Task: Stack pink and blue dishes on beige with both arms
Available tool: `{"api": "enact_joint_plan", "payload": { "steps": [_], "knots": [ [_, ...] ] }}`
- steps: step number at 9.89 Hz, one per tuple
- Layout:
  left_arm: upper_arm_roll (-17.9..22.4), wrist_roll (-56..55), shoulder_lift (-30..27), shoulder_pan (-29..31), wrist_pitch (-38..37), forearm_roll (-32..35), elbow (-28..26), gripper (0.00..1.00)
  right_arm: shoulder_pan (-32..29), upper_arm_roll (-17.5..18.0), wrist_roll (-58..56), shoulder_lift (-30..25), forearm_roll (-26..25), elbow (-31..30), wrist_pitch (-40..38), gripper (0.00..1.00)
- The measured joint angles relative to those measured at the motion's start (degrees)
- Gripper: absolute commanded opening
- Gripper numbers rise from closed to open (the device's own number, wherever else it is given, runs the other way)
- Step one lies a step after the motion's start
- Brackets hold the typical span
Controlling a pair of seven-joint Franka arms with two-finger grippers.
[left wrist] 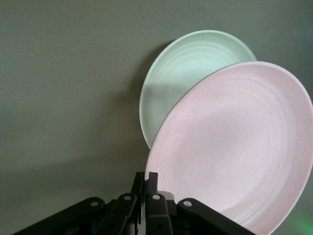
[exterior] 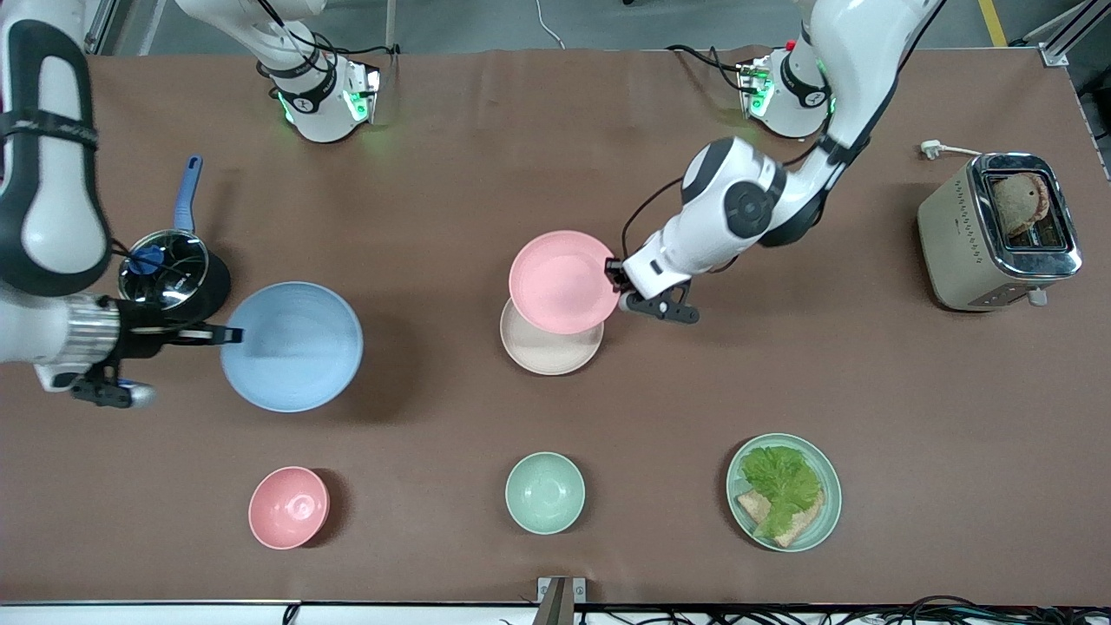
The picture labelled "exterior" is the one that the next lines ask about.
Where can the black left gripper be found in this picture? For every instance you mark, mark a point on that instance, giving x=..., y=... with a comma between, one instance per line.
x=614, y=274

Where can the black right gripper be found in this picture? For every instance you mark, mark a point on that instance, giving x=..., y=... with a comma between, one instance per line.
x=146, y=328

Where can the pink plate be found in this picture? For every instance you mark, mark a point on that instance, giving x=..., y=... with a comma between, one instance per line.
x=560, y=282

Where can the blue plate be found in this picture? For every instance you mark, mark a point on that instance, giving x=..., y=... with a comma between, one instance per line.
x=295, y=347

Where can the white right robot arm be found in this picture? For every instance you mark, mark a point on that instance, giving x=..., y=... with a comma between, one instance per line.
x=52, y=217

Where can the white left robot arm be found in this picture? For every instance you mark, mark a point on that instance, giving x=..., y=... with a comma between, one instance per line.
x=746, y=204

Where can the glass lid with blue knob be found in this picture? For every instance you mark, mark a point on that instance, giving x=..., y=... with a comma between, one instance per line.
x=165, y=269

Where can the beige plate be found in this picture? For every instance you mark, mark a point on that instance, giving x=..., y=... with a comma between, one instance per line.
x=551, y=351

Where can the pink bowl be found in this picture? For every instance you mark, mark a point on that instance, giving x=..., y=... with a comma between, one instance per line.
x=288, y=508

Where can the green bowl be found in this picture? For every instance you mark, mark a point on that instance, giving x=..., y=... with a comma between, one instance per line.
x=545, y=492

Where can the green lettuce leaf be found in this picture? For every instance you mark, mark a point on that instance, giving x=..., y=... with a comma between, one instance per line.
x=781, y=482

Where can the brown bread slice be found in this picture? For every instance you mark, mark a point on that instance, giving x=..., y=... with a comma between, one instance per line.
x=803, y=525

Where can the green plate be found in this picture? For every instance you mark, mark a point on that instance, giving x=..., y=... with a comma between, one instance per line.
x=825, y=512

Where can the beige toaster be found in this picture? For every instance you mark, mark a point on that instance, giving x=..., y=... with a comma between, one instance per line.
x=955, y=243

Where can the toasted bread slice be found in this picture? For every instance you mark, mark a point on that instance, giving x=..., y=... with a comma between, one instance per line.
x=1017, y=204

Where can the metal table bracket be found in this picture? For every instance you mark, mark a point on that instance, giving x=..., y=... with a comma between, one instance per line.
x=560, y=599

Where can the aluminium frame profile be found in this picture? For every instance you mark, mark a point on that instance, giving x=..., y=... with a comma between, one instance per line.
x=1059, y=39

